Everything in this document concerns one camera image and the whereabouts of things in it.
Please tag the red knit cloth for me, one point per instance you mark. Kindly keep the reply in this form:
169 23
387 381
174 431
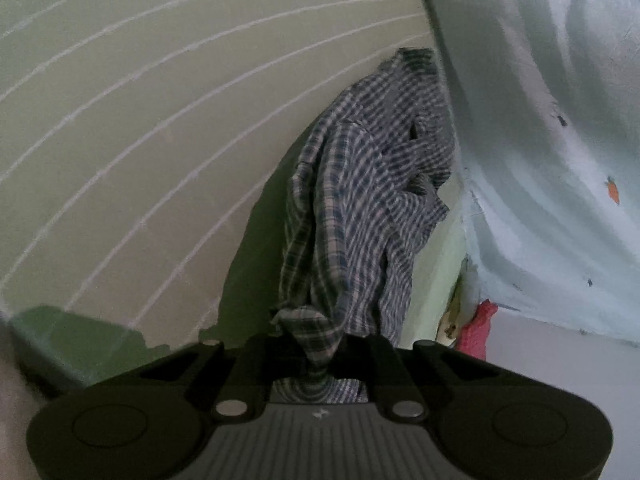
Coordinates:
477 335

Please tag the green grid mat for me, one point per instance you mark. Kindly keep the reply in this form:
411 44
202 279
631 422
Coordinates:
150 110

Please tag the yellowish soft object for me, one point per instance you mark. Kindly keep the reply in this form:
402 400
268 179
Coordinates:
452 327

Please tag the green cloth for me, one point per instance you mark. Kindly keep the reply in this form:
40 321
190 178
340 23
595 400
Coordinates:
75 345

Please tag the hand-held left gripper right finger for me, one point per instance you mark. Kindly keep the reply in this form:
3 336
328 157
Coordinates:
385 365

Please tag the light blue printed blanket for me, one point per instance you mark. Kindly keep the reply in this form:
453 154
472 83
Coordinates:
550 110

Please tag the blue checked shirt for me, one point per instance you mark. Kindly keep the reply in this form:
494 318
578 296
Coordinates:
350 210

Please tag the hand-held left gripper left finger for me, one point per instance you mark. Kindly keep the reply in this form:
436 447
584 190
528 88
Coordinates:
255 365

